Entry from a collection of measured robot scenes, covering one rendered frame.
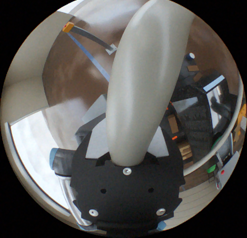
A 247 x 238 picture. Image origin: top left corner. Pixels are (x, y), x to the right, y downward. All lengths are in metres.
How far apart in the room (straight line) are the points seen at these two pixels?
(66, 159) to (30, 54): 6.23
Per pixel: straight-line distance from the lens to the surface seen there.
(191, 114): 0.74
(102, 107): 0.64
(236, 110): 0.44
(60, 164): 0.48
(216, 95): 0.71
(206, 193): 5.78
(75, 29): 1.15
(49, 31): 5.99
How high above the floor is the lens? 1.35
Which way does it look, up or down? 62 degrees down
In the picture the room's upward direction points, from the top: 132 degrees counter-clockwise
